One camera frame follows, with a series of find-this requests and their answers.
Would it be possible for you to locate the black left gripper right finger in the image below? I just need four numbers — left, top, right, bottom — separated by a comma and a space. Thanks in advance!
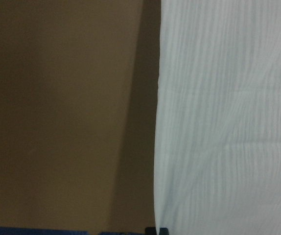
159, 228, 169, 235

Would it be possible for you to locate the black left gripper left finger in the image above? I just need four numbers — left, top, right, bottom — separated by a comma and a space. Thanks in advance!
145, 227, 156, 235

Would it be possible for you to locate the light blue button shirt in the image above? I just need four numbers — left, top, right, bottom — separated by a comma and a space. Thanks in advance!
154, 0, 281, 235

